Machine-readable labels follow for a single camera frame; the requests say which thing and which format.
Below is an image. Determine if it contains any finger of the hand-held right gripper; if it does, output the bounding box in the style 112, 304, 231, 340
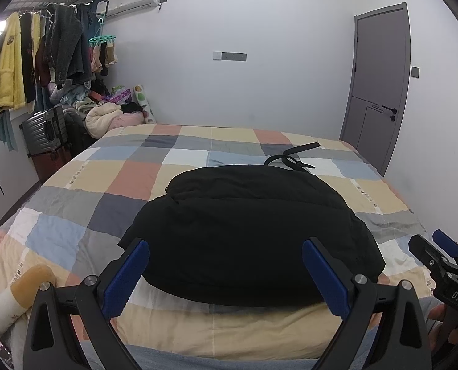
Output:
432, 229, 458, 268
408, 234, 451, 278

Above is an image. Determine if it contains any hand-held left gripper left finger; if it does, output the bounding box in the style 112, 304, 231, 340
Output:
23, 238, 151, 370

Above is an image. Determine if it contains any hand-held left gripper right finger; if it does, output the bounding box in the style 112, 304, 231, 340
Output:
301, 237, 432, 370

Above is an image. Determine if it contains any black padded jacket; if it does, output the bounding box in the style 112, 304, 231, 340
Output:
118, 164, 386, 309

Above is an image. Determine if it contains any pile of mixed clothes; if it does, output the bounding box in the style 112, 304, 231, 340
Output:
50, 79, 112, 112

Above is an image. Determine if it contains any person's right hand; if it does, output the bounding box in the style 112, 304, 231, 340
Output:
425, 304, 458, 355

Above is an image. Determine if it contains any checkered patchwork bed blanket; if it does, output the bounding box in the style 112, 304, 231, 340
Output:
0, 123, 436, 363

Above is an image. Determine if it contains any tan and white sock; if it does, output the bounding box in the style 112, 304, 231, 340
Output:
0, 264, 58, 334

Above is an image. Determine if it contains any black fabric belt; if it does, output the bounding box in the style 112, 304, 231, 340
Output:
264, 142, 322, 172

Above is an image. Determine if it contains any red suitcase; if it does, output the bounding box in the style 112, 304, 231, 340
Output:
32, 146, 73, 182

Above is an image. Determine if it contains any black suitcase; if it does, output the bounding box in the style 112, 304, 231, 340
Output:
63, 108, 99, 157

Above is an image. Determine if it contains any pink pillow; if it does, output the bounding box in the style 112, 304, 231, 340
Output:
111, 113, 149, 130

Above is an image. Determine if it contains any cream fleece blanket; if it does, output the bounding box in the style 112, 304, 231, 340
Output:
84, 102, 124, 139

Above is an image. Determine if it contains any grey hard suitcase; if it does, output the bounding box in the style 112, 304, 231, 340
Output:
20, 105, 70, 158

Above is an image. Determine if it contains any dotted white pillow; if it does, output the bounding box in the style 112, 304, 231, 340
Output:
133, 85, 156, 125

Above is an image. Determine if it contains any purple patterned bag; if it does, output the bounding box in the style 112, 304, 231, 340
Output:
109, 86, 133, 105

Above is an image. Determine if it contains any grey door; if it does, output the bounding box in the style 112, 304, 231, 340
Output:
339, 2, 411, 178

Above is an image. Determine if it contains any teal scarf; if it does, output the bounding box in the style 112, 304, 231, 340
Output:
0, 110, 18, 153

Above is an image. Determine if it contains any hanging socks bunch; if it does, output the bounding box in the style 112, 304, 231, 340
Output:
90, 42, 119, 77

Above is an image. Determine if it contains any dark red hanging garment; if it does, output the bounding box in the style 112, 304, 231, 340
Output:
34, 39, 50, 87

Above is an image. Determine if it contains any dark grey hanging jacket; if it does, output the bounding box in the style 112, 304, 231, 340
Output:
46, 4, 93, 83

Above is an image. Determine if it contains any green clip hanger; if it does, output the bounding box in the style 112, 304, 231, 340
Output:
88, 11, 118, 45

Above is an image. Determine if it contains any black hanging garment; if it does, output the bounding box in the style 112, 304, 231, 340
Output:
20, 11, 37, 103

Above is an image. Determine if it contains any white air conditioner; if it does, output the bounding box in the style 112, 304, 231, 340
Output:
106, 0, 168, 17

